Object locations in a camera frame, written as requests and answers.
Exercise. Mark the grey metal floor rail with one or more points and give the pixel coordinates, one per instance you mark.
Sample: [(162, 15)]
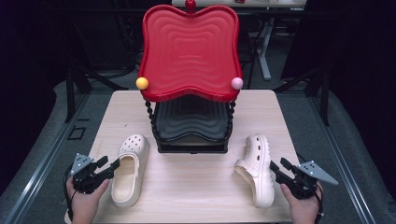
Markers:
[(46, 157), (341, 157)]

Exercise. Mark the person's right hand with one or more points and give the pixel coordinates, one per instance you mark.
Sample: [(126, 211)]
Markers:
[(300, 208)]

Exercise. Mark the white desk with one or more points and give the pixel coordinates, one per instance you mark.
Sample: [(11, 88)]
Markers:
[(264, 56)]

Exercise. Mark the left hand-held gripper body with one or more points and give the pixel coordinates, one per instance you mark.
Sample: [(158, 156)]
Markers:
[(87, 180)]

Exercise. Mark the cream clog shoe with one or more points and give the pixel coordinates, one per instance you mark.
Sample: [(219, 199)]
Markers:
[(134, 146), (260, 155)]

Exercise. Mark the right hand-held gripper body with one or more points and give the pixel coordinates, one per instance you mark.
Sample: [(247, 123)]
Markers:
[(303, 183)]

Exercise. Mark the red and black two-tier rack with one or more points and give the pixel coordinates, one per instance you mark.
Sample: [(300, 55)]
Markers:
[(190, 56)]

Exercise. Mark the black metal stand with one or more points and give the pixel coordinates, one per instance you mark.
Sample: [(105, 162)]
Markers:
[(325, 99), (70, 93)]

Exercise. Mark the person's left hand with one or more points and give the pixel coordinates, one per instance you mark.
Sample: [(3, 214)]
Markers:
[(84, 205)]

